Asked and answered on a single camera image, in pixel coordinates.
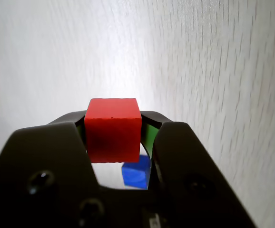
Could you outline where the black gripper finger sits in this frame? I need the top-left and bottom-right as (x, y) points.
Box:
(0, 110), (109, 228)
(141, 110), (258, 228)

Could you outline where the red wooden cube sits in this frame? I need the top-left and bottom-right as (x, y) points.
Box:
(84, 97), (143, 163)

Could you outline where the blue wooden cube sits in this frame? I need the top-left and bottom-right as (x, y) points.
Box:
(122, 154), (152, 190)

